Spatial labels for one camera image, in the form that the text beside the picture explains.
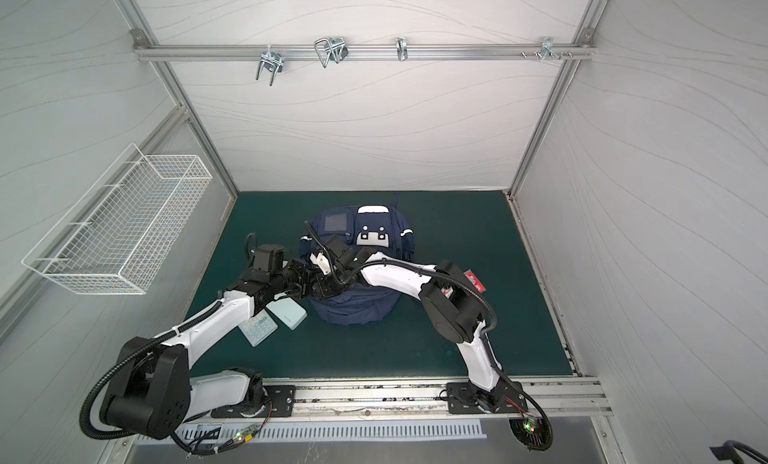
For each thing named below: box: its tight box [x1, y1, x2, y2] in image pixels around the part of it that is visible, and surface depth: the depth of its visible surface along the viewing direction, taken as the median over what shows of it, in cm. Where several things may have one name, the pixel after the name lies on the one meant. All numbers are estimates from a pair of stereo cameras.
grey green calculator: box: [238, 309, 279, 347], surface depth 86 cm
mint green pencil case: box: [266, 297, 308, 331], surface depth 88 cm
